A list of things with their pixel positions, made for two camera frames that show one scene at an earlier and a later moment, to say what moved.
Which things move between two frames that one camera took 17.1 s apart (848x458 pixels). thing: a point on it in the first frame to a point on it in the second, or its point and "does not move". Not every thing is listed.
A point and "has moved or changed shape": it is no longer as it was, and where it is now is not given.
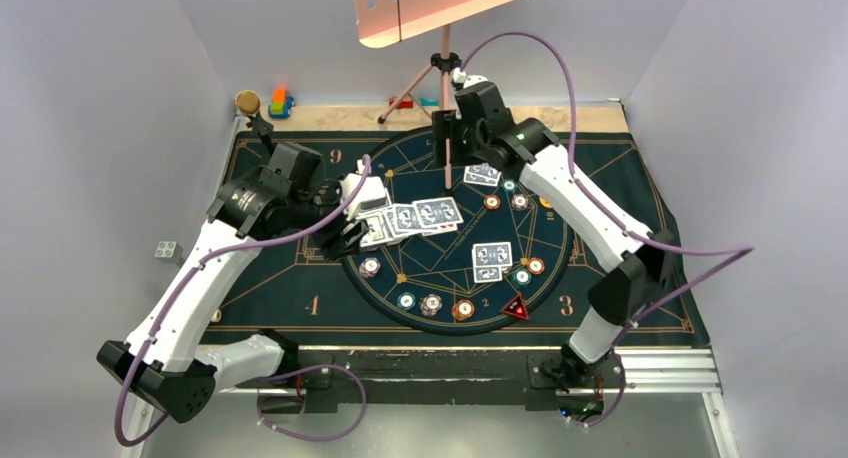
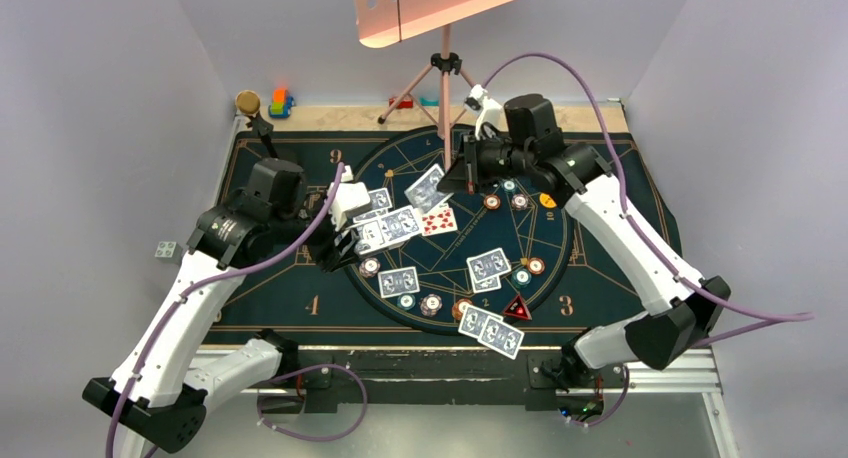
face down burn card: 437,212 to 394,283
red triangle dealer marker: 516,307 does not move
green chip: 521,277 does not move
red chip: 536,265 does not move
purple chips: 369,267 does not move
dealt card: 494,254 has moved or changed shape
